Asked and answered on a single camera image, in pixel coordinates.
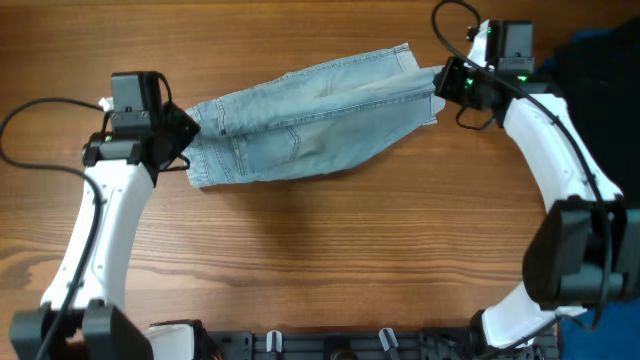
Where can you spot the black garment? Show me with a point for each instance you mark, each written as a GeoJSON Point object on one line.
{"type": "Point", "coordinates": [598, 73]}

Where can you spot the left white rail clip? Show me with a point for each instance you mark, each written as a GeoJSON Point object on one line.
{"type": "Point", "coordinates": [274, 342]}

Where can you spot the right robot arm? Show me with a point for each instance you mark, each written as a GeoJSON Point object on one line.
{"type": "Point", "coordinates": [586, 252]}

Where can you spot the white rail clip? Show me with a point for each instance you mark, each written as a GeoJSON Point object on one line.
{"type": "Point", "coordinates": [274, 342]}
{"type": "Point", "coordinates": [389, 343]}

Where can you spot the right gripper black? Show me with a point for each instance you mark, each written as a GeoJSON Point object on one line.
{"type": "Point", "coordinates": [446, 82]}

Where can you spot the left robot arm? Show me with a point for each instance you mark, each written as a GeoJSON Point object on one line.
{"type": "Point", "coordinates": [81, 315]}

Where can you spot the dark blue garment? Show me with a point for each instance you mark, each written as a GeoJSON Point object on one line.
{"type": "Point", "coordinates": [616, 337]}

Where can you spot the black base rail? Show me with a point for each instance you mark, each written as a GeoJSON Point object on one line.
{"type": "Point", "coordinates": [427, 344]}

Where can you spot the light blue denim shorts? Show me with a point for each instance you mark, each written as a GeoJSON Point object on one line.
{"type": "Point", "coordinates": [322, 119]}

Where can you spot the right white rail clip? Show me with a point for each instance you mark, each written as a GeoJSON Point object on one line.
{"type": "Point", "coordinates": [389, 343]}

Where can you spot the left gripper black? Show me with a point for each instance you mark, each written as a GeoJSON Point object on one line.
{"type": "Point", "coordinates": [187, 130]}

